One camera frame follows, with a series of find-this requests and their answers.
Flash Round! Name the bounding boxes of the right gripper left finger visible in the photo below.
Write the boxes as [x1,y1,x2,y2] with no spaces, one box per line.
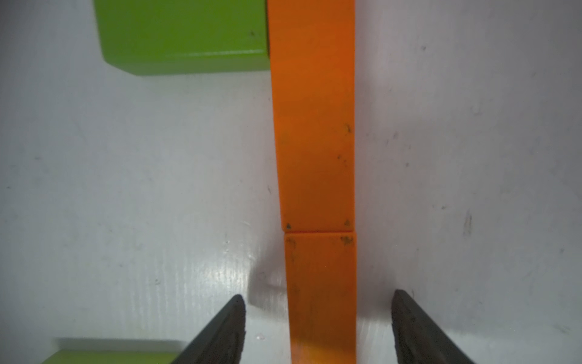
[171,294,246,364]

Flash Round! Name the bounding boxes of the light green block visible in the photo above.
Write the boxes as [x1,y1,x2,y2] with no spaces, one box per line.
[42,350,177,364]

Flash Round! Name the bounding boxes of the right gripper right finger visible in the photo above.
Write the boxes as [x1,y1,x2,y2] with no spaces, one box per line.
[391,289,474,364]

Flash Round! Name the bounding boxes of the orange block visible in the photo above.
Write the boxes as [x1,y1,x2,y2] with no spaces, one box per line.
[268,1,356,232]
[284,232,357,363]

